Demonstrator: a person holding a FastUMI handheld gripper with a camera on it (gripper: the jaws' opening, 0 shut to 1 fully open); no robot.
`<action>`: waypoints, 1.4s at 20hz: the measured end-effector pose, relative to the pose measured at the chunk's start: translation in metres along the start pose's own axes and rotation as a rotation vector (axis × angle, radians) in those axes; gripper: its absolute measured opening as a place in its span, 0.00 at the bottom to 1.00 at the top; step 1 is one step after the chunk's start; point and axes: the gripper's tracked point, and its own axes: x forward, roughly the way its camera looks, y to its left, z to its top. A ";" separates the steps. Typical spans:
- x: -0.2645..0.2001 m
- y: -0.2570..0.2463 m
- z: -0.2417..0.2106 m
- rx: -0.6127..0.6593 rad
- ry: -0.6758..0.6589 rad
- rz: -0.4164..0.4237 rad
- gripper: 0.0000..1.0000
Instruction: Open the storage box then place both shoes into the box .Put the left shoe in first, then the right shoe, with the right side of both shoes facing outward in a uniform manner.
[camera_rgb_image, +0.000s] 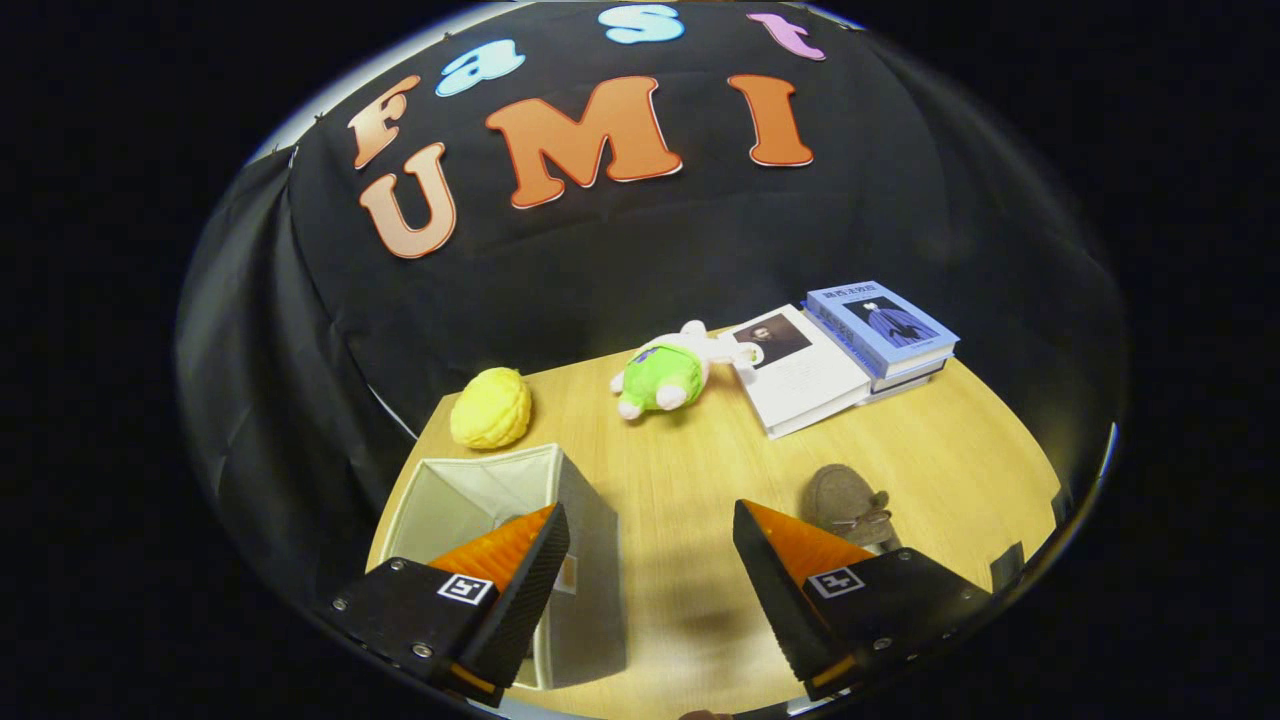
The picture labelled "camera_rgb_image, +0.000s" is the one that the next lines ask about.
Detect black backdrop cloth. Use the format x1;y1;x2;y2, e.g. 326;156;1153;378
178;0;1126;601

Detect green and white plush toy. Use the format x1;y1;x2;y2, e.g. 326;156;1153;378
611;320;764;421

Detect yellow plush ball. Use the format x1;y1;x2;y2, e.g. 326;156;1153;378
450;367;533;450

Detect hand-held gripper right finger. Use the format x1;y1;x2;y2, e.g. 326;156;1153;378
733;499;993;701

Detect white book with portrait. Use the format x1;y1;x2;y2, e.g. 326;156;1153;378
722;304;873;440

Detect thin paperback book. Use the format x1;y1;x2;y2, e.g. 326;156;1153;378
870;355;949;393
865;375;936;404

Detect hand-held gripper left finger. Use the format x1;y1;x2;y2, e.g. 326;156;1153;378
318;503;571;708

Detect grey fabric storage box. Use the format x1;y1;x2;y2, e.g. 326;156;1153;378
380;443;628;691

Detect brown fuzzy slipper shoe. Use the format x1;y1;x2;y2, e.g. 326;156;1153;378
803;464;901;553

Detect blue book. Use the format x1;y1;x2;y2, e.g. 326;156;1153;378
803;280;960;379

